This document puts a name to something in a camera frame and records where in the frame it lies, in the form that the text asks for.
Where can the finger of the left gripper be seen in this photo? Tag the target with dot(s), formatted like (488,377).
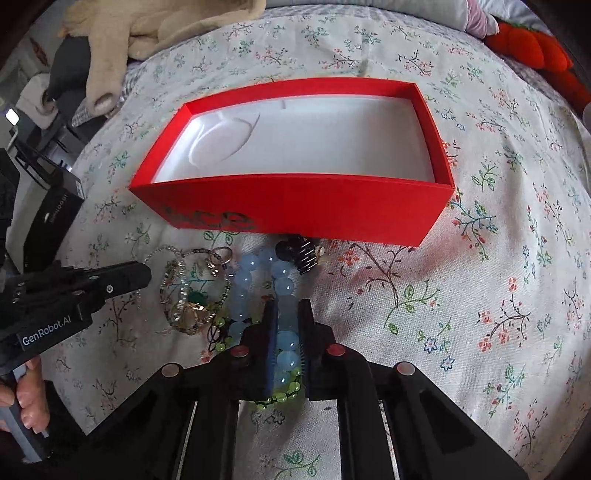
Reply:
(111,279)

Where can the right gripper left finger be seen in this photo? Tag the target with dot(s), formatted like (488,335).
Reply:
(181,423)

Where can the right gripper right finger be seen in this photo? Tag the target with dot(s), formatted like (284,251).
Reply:
(394,422)

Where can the black hair claw clip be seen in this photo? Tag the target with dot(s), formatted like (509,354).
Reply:
(303,252)

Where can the person's left hand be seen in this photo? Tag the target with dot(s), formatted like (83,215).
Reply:
(31,396)

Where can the black box on nightstand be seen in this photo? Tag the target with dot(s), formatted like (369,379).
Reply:
(52,221)

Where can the beige fleece blanket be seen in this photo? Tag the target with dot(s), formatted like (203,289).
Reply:
(121,29)

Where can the red Ace cardboard box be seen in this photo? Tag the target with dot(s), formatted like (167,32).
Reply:
(329,157)

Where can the orange pumpkin plush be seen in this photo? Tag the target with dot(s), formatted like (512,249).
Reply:
(542,53)

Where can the pink striped pillow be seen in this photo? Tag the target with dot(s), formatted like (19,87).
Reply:
(480,24)

